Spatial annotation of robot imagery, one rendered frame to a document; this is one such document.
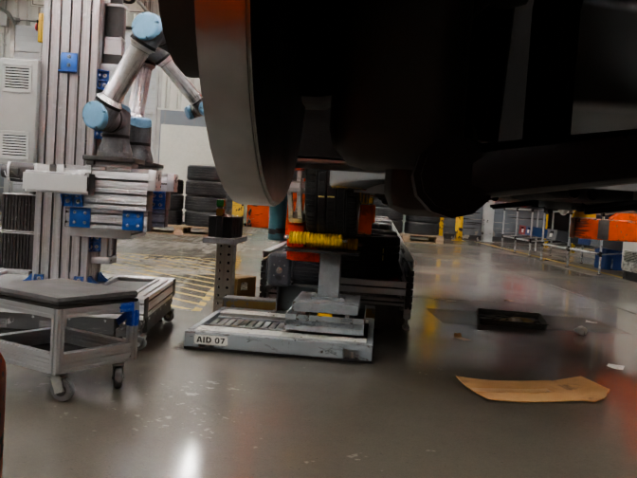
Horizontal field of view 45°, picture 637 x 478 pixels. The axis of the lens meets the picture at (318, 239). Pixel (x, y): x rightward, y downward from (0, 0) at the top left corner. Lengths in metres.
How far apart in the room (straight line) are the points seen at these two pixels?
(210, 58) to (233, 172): 0.08
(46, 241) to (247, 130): 3.31
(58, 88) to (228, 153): 3.32
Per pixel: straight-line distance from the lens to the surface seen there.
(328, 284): 3.64
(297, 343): 3.38
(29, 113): 3.71
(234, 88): 0.41
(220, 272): 4.38
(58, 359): 2.57
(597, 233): 6.29
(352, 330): 3.50
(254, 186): 0.47
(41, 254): 3.75
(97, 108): 3.33
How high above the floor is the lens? 0.70
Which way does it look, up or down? 3 degrees down
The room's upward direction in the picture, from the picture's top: 4 degrees clockwise
